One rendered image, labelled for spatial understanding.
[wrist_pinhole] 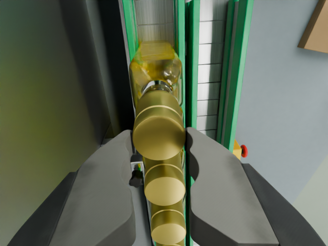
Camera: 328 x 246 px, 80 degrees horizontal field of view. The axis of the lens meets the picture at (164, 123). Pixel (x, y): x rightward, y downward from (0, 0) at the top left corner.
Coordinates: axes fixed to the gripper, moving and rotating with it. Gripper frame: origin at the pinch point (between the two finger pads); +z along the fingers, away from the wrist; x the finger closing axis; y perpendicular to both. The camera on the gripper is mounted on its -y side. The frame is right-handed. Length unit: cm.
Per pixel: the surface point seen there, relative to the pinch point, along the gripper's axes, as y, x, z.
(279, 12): -7, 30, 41
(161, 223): 9.8, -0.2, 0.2
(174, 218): 9.8, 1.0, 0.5
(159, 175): 4.0, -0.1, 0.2
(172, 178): 4.3, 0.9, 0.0
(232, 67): 1.2, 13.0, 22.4
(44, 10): -7.8, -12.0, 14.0
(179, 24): -5.7, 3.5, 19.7
